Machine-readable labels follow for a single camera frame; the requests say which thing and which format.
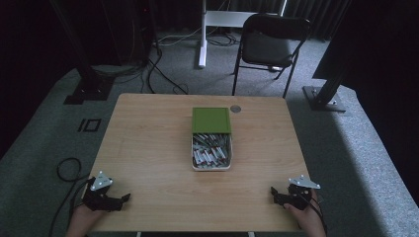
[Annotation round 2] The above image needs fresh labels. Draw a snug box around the person's right hand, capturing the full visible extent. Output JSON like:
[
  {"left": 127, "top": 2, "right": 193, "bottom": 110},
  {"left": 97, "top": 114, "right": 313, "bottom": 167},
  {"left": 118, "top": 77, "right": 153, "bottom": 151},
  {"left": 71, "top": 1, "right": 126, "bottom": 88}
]
[{"left": 283, "top": 190, "right": 328, "bottom": 237}]

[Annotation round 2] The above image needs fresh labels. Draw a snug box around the white desk frame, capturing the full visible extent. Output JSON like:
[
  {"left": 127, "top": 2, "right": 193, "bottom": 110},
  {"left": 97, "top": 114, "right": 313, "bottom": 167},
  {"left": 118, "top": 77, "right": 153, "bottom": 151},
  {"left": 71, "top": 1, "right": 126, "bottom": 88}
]
[{"left": 198, "top": 0, "right": 289, "bottom": 69}]

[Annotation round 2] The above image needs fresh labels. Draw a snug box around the dark curtain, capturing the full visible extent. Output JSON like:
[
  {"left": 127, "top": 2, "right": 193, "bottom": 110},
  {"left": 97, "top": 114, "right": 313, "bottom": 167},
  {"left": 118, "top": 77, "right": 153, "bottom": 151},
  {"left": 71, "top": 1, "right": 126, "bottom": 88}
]
[{"left": 226, "top": 0, "right": 352, "bottom": 42}]

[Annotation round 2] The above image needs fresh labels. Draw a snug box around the black folding chair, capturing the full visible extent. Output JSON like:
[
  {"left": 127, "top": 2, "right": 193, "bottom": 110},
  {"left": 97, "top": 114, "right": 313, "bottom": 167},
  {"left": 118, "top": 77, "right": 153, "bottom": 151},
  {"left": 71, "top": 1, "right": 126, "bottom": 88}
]
[{"left": 231, "top": 12, "right": 312, "bottom": 100}]

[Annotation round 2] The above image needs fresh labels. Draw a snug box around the white box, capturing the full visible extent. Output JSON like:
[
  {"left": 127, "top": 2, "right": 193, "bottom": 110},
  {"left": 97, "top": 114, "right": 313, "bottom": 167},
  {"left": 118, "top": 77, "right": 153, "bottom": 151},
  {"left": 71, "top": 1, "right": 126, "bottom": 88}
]
[{"left": 191, "top": 131, "right": 233, "bottom": 172}]

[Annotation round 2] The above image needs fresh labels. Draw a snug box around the white floor cable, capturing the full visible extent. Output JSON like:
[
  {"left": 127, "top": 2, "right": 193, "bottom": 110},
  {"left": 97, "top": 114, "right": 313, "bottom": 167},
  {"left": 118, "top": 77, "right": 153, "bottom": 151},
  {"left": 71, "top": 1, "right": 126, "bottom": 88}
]
[{"left": 156, "top": 27, "right": 203, "bottom": 47}]

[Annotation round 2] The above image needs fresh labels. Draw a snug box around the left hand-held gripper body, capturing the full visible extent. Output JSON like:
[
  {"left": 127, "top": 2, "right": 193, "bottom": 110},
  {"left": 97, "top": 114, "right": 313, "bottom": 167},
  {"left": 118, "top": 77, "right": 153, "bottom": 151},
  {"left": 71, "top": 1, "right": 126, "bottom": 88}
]
[{"left": 81, "top": 170, "right": 126, "bottom": 212}]

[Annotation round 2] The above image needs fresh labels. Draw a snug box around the bundle of black cables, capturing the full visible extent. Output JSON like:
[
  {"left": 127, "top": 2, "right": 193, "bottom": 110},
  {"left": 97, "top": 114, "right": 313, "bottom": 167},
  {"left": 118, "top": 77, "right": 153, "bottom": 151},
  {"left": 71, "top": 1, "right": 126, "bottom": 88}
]
[{"left": 91, "top": 62, "right": 147, "bottom": 85}]

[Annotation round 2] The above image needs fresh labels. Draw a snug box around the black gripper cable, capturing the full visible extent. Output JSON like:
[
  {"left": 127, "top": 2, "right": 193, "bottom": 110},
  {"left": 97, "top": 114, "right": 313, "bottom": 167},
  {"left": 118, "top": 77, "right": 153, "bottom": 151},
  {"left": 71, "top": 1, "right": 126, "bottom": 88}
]
[
  {"left": 48, "top": 157, "right": 93, "bottom": 237},
  {"left": 303, "top": 192, "right": 329, "bottom": 237}
]

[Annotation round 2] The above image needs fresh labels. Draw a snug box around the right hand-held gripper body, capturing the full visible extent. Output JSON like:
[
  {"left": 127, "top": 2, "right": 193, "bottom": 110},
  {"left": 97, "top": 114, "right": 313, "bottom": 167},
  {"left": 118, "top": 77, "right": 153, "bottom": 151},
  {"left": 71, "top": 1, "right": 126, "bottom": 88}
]
[{"left": 282, "top": 175, "right": 321, "bottom": 211}]

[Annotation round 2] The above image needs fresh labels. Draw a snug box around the pile of red white sachets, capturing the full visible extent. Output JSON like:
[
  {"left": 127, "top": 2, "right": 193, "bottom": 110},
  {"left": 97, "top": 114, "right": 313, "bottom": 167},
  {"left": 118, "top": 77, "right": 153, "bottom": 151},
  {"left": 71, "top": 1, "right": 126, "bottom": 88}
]
[{"left": 193, "top": 132, "right": 231, "bottom": 169}]

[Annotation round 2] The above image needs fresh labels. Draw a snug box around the green box lid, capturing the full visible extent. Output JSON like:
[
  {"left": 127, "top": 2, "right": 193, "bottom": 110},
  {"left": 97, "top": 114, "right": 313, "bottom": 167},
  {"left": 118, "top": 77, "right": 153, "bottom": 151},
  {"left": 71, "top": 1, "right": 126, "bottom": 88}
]
[{"left": 192, "top": 107, "right": 232, "bottom": 135}]

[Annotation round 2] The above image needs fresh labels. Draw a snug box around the black metal stand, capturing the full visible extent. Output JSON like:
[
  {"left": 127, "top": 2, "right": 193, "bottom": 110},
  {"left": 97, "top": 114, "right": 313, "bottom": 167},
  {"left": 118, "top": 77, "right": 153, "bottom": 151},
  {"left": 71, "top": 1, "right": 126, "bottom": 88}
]
[
  {"left": 302, "top": 0, "right": 354, "bottom": 114},
  {"left": 48, "top": 0, "right": 115, "bottom": 106}
]

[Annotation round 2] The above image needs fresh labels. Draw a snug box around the person's left hand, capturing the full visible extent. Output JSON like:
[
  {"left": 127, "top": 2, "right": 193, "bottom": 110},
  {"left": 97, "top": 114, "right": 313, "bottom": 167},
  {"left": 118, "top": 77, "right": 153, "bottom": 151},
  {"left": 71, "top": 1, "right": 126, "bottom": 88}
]
[{"left": 65, "top": 202, "right": 104, "bottom": 237}]

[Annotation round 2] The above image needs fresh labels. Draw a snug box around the black floor cable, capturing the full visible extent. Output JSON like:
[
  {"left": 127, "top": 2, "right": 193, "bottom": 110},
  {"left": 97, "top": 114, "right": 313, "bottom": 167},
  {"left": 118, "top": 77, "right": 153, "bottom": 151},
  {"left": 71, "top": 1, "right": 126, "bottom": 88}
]
[{"left": 140, "top": 45, "right": 190, "bottom": 96}]

